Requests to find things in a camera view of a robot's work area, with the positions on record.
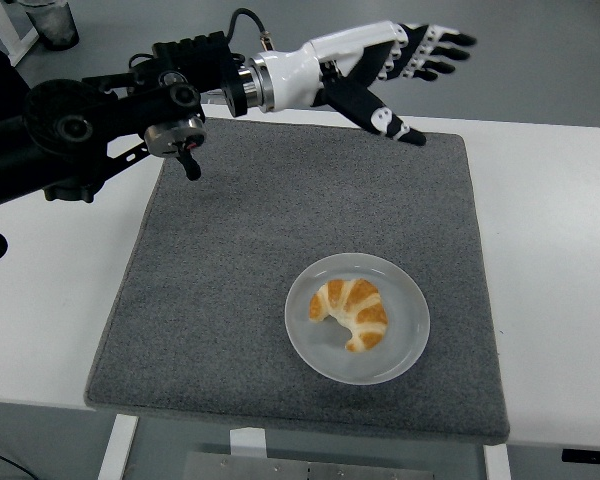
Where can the white table leg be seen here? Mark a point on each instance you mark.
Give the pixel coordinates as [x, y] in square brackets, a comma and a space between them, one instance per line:
[247, 442]
[496, 462]
[117, 447]

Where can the dark grey trash bin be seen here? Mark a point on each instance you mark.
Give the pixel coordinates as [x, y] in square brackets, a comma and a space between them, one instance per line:
[55, 25]

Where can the grey felt mat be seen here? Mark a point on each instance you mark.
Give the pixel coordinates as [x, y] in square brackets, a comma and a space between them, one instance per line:
[220, 280]

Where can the croissant bread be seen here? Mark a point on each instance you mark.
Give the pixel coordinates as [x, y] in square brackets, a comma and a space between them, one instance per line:
[365, 315]

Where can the black table control panel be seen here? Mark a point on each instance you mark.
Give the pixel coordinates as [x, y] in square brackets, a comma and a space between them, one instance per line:
[590, 456]

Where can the grey metal plate with screws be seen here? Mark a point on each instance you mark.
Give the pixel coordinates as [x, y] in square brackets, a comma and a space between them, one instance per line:
[305, 467]

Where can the white table frame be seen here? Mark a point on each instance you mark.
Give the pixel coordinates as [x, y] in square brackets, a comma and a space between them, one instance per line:
[22, 42]

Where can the grey round plate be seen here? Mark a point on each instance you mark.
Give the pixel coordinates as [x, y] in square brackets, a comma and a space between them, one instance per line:
[300, 310]

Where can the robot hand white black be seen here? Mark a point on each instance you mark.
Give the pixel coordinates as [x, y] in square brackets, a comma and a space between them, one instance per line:
[300, 75]

